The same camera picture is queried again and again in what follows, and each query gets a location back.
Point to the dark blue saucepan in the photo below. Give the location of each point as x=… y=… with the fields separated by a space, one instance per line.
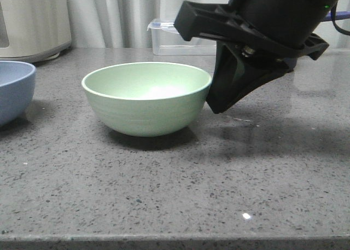
x=332 y=16

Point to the clear plastic food container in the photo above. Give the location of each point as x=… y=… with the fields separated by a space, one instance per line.
x=167 y=41

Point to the blue bowl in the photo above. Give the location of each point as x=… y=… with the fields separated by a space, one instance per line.
x=17 y=88

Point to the green bowl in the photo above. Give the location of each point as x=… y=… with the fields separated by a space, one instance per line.
x=147 y=99

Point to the white kitchen appliance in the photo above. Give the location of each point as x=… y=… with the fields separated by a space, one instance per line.
x=34 y=30

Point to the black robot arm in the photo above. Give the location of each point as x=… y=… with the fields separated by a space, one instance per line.
x=257 y=41

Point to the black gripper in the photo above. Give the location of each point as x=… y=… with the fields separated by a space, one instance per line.
x=281 y=28

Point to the white curtain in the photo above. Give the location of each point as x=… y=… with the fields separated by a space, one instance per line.
x=119 y=23

